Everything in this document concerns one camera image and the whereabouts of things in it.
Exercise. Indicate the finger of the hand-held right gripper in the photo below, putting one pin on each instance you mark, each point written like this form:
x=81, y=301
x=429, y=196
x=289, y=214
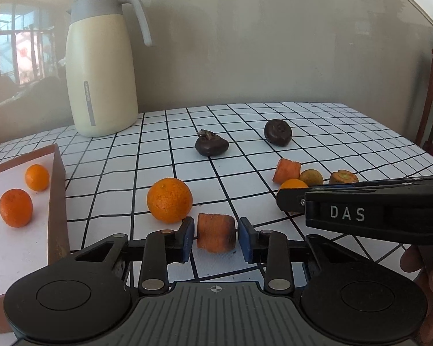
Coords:
x=290, y=200
x=337, y=186

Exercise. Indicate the dark water chestnut with sprout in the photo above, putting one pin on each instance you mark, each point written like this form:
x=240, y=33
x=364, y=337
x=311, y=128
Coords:
x=211, y=146

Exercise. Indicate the medium orange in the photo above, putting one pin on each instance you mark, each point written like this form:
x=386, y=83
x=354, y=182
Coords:
x=16, y=208

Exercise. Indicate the brownish carrot chunk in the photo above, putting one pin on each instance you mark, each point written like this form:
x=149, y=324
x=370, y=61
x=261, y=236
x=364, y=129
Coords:
x=342, y=177

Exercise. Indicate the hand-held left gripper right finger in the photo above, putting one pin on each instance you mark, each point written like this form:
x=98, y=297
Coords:
x=245, y=239

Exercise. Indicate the yellow-green kumquat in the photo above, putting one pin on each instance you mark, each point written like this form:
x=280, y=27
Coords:
x=311, y=177

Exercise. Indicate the person's right hand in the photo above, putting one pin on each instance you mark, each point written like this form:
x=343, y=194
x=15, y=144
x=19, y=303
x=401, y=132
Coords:
x=413, y=259

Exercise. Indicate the cream thermos jug grey lid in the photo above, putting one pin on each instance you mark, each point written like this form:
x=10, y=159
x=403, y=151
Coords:
x=101, y=75

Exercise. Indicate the white black-grid tablecloth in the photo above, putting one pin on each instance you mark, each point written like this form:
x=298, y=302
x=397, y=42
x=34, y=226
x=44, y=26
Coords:
x=238, y=122

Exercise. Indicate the orange carrot chunk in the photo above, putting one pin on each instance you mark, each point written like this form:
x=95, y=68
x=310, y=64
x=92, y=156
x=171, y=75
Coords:
x=287, y=171
x=215, y=232

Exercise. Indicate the small orange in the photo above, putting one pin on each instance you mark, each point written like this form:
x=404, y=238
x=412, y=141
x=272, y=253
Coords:
x=294, y=183
x=37, y=178

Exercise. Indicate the large orange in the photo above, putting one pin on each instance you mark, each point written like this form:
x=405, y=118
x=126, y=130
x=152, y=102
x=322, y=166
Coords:
x=169, y=200

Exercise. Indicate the dark round water chestnut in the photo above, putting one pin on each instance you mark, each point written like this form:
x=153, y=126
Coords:
x=278, y=132

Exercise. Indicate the brown tray white inside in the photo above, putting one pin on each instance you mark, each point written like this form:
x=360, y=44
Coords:
x=56, y=209

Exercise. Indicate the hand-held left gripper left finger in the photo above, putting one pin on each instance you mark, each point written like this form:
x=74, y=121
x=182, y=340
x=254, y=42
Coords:
x=187, y=239

